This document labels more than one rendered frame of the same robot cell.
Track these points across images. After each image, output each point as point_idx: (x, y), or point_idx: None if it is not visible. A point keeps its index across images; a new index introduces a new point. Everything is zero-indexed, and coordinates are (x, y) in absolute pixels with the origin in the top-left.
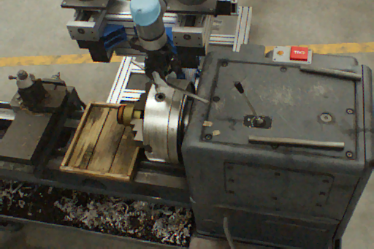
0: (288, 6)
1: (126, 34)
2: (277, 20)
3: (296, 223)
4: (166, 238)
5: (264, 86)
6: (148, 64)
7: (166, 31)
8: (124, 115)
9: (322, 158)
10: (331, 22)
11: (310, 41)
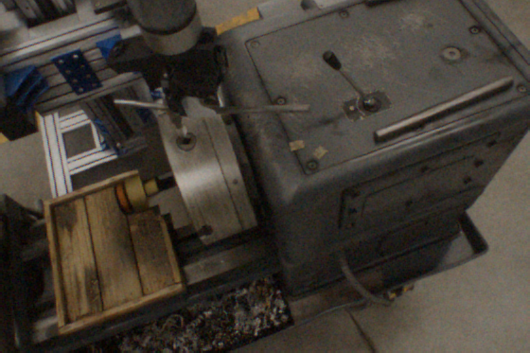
0: None
1: (44, 78)
2: None
3: (428, 217)
4: (257, 326)
5: (337, 49)
6: (173, 88)
7: (108, 45)
8: (132, 199)
9: (494, 113)
10: None
11: (256, 3)
